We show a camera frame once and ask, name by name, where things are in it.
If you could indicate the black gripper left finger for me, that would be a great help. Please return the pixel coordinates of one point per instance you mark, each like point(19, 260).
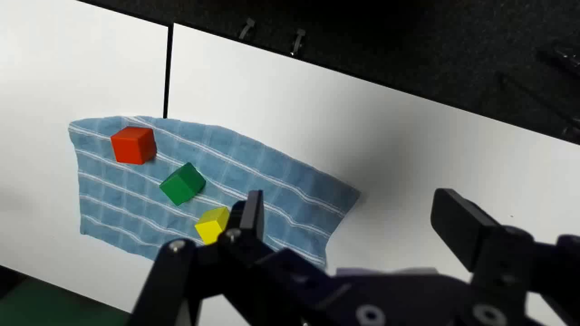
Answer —
point(242, 272)

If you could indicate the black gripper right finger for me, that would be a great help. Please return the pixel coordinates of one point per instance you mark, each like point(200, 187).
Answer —
point(508, 265)

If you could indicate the blue checked cloth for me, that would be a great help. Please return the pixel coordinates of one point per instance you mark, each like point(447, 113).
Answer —
point(273, 175)

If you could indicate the yellow wooden block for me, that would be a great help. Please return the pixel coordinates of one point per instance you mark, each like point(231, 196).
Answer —
point(211, 227)

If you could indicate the green wooden block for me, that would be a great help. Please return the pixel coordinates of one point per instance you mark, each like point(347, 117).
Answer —
point(182, 185)

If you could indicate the red wooden block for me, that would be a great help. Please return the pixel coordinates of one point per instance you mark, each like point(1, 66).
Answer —
point(131, 146)

